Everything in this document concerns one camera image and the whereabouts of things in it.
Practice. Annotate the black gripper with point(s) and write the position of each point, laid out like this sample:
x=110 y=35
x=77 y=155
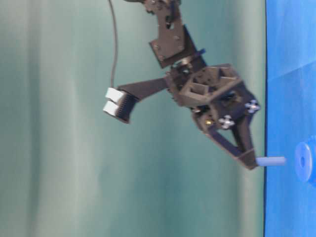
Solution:
x=218 y=99

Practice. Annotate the light blue shaft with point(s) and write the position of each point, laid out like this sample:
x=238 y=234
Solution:
x=270 y=161

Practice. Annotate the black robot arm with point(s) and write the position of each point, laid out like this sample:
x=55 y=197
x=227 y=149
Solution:
x=174 y=47

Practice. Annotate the blue small gear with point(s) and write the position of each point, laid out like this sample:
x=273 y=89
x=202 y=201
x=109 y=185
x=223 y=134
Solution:
x=305 y=161

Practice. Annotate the blue table mat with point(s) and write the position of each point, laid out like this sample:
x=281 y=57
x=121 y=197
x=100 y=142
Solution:
x=290 y=204

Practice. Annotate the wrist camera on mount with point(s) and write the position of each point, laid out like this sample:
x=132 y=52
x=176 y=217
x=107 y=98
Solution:
x=122 y=100

